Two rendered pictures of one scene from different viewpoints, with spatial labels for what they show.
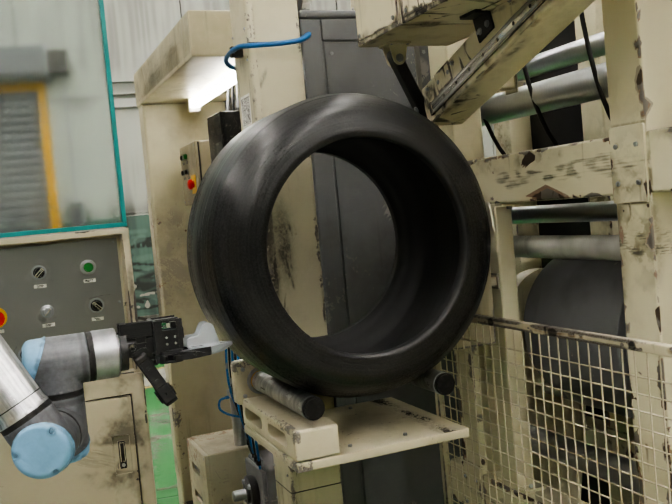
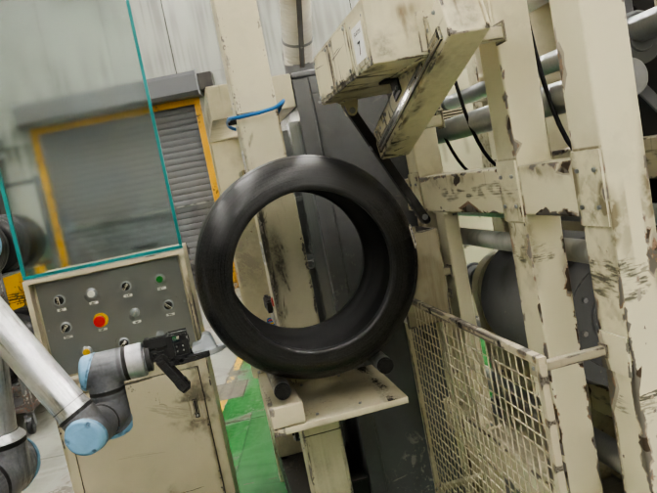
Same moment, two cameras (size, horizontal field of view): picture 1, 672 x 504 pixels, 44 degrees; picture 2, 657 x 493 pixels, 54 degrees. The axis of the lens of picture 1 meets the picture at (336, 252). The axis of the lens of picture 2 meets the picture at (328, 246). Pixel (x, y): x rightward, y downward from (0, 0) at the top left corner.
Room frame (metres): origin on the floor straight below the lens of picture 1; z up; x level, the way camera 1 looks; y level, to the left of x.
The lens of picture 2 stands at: (-0.01, -0.45, 1.42)
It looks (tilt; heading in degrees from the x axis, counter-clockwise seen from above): 6 degrees down; 12
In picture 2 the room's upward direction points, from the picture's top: 11 degrees counter-clockwise
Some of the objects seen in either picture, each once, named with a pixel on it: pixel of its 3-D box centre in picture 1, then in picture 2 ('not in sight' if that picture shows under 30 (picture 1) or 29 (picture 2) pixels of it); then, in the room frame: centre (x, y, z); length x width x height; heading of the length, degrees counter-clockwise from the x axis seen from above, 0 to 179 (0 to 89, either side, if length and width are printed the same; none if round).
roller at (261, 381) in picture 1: (284, 393); (275, 374); (1.70, 0.13, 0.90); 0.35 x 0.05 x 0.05; 22
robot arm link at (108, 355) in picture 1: (106, 353); (138, 360); (1.52, 0.43, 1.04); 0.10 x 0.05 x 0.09; 22
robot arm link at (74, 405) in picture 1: (60, 426); (109, 412); (1.47, 0.52, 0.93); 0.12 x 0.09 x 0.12; 9
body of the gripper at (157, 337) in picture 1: (151, 343); (168, 350); (1.55, 0.36, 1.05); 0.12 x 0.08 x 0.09; 112
